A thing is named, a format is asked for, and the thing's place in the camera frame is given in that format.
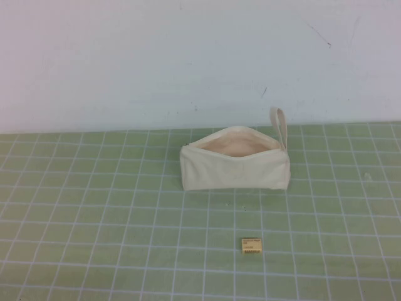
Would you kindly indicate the cream fabric pencil case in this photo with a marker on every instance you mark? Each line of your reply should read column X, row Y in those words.
column 232, row 175

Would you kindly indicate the beige eraser with printed sleeve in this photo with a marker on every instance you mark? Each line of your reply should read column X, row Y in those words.
column 251, row 246

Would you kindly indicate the green white-checked tablecloth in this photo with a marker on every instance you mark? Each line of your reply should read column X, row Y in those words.
column 94, row 219

